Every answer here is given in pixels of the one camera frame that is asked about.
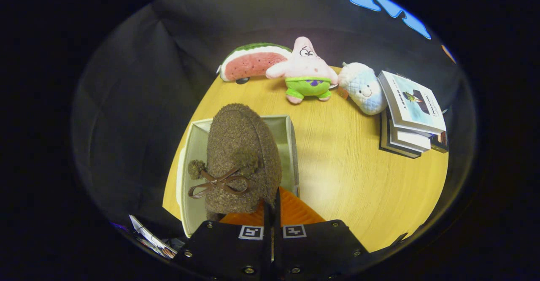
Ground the grey fabric storage box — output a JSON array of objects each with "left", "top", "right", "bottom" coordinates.
[{"left": 176, "top": 114, "right": 301, "bottom": 238}]

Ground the brown fuzzy shoe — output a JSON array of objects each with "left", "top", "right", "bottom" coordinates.
[{"left": 188, "top": 103, "right": 282, "bottom": 222}]

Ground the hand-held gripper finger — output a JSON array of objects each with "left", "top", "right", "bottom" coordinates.
[
  {"left": 273, "top": 187, "right": 370, "bottom": 281},
  {"left": 174, "top": 201, "right": 273, "bottom": 281}
]

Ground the black book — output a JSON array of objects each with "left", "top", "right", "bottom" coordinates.
[{"left": 430, "top": 131, "right": 449, "bottom": 154}]

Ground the printed paper leaflet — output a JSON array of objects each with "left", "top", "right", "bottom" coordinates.
[{"left": 129, "top": 215, "right": 178, "bottom": 259}]

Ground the white picture-cover book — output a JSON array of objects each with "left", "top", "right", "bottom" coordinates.
[{"left": 378, "top": 70, "right": 446, "bottom": 135}]

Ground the thick white book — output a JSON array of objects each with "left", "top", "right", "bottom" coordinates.
[{"left": 387, "top": 119, "right": 431, "bottom": 152}]

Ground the thin white book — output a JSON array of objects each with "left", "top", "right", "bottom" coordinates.
[{"left": 390, "top": 120, "right": 434, "bottom": 140}]

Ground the pink starfish plush toy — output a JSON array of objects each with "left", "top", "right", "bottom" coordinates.
[{"left": 266, "top": 36, "right": 339, "bottom": 105}]

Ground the white sheep plush toy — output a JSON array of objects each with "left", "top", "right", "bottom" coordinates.
[{"left": 337, "top": 62, "right": 389, "bottom": 116}]

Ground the watermelon slice plush toy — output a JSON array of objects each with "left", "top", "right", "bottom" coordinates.
[{"left": 217, "top": 43, "right": 293, "bottom": 83}]

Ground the dark-covered thick book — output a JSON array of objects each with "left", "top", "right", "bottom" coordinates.
[{"left": 380, "top": 110, "right": 422, "bottom": 159}]

